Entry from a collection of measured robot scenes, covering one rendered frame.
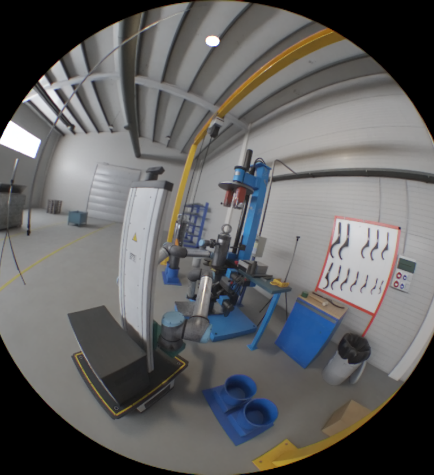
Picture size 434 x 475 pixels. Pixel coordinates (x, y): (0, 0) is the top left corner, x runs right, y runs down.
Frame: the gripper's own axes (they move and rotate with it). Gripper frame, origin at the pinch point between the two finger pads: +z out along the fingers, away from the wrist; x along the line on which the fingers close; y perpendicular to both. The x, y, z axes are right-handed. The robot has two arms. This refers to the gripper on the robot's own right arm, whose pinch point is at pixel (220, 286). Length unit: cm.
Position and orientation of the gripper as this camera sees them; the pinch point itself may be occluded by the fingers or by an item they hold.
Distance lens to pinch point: 185.2
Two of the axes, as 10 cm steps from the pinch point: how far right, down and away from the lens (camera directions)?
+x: 3.9, 8.5, 3.7
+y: -4.2, -1.9, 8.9
